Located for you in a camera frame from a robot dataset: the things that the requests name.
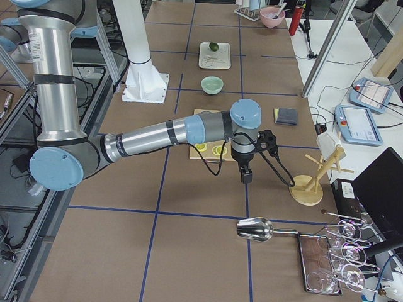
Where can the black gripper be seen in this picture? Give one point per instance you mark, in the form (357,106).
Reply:
(242,159)

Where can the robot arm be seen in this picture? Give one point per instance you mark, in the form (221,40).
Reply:
(65,154)

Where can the mint green bowl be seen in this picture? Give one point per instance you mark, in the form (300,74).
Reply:
(212,85)

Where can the pink ice bowl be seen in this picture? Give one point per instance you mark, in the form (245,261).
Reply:
(270,17)

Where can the lemon slice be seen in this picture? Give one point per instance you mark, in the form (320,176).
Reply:
(201,147)
(219,150)

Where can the wooden cutting board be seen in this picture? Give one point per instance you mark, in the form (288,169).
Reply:
(194,154)

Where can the steel scoop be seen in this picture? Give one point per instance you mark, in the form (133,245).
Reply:
(261,229)

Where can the wooden mug tree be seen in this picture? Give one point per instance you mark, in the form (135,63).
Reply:
(307,190)

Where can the grey folded cloth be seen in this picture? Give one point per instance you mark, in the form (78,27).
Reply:
(285,116)

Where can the wine glass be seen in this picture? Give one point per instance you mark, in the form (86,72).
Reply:
(348,253)
(324,281)
(344,230)

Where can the cream bear tray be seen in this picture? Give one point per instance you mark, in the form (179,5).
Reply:
(209,59)

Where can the lower teach pendant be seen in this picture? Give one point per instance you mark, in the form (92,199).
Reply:
(357,125)

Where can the teach pendant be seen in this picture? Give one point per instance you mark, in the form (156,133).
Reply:
(357,125)
(370,94)

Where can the dark glass rack tray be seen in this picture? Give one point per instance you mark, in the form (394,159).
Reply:
(314,255)

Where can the upper teach pendant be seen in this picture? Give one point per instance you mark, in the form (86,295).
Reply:
(370,94)

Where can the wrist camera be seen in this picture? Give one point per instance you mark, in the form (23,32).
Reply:
(267,142)

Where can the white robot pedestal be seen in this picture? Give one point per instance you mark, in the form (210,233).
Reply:
(144,83)

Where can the white wire cup rack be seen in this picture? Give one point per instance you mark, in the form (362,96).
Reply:
(252,15)

